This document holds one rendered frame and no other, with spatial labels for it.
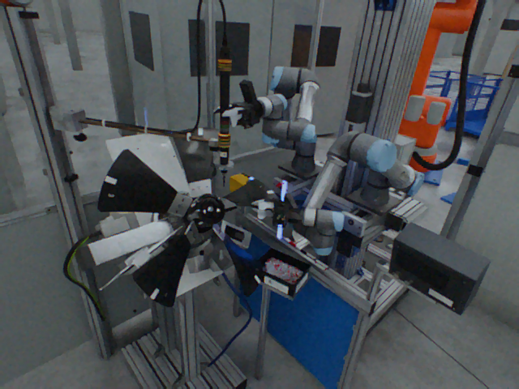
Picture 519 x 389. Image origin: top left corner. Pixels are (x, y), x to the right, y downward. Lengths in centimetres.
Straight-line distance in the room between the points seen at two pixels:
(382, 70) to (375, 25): 21
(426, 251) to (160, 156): 111
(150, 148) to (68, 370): 142
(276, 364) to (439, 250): 137
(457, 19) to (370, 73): 316
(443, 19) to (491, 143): 268
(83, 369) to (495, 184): 277
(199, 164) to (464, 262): 97
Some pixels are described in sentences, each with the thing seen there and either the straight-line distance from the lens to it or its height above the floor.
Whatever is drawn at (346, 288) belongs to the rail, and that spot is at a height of 85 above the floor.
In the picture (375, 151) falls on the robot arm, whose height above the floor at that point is 144.
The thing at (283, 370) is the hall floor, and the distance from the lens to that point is 224.
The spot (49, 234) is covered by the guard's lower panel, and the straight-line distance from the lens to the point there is 192.
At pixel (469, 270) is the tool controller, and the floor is 123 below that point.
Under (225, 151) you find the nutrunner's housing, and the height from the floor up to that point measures 142.
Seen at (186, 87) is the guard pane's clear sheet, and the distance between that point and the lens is 193.
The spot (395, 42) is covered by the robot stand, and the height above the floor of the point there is 177.
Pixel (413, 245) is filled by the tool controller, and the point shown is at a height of 123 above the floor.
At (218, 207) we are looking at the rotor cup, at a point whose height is 122.
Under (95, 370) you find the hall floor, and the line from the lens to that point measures 236.
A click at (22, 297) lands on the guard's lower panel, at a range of 209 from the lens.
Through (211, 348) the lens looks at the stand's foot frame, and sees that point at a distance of 221.
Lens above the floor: 186
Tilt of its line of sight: 30 degrees down
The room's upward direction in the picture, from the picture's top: 5 degrees clockwise
